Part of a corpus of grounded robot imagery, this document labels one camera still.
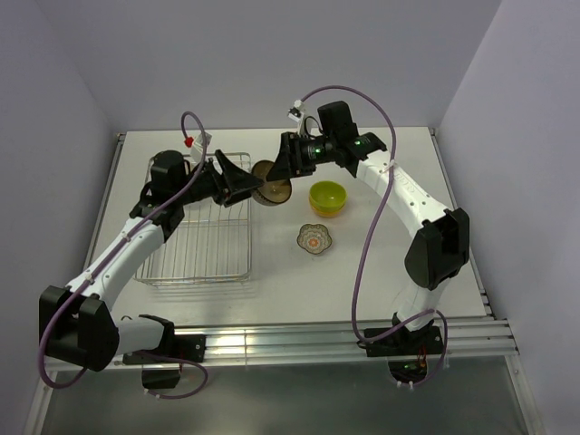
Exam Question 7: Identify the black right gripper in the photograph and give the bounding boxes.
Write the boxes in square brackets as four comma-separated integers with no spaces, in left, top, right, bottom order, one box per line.
[266,131,336,182]

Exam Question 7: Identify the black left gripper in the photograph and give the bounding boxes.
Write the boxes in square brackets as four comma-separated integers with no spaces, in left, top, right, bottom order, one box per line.
[174,150,263,208]

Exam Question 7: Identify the dark patterned ceramic bowl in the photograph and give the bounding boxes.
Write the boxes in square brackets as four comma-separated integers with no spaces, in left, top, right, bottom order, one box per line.
[251,159,292,207]

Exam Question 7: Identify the lime green plastic bowl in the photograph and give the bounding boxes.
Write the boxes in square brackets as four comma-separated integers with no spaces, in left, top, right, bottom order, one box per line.
[309,180,348,213]

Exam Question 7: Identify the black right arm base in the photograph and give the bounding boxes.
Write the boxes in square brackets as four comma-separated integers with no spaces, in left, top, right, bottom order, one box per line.
[357,321,448,390]

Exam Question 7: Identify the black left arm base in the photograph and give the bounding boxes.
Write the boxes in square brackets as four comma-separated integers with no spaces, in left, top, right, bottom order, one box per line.
[121,333,208,395]

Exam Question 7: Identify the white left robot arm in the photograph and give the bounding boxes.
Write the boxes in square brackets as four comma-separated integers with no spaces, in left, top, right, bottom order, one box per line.
[37,150,264,372]

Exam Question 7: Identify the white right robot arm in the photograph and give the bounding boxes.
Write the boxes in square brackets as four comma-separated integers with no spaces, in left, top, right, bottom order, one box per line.
[266,101,469,353]

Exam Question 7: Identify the small flower patterned dish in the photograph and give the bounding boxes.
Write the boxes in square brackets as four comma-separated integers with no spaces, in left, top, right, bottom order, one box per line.
[296,224,333,256]

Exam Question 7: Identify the orange plastic bowl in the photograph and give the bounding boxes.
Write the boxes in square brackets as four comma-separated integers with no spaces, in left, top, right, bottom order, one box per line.
[310,204,345,218]

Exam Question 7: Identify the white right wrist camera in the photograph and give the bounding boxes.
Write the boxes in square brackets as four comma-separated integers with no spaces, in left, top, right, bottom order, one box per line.
[287,100,317,137]

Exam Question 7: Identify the metal wire dish rack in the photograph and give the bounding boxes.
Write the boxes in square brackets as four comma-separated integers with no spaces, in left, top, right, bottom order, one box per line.
[130,150,251,287]

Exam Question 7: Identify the aluminium front rail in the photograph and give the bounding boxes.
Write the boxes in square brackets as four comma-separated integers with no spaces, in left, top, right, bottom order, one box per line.
[176,316,519,367]

